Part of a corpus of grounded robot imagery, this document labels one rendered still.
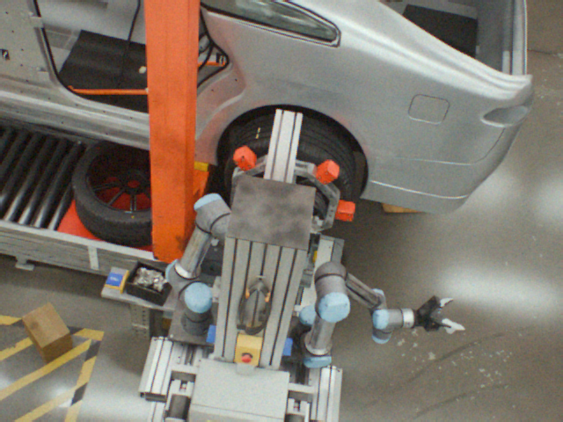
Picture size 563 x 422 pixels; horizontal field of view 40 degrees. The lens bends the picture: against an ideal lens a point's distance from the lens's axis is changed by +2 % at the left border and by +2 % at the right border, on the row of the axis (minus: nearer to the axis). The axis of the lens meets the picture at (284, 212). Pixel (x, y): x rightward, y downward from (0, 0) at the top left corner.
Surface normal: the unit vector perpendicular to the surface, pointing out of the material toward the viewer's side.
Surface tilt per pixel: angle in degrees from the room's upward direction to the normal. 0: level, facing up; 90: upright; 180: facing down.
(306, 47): 78
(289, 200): 0
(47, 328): 0
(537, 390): 0
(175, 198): 90
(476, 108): 90
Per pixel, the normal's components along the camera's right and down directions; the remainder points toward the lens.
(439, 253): 0.11, -0.60
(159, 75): -0.18, 0.77
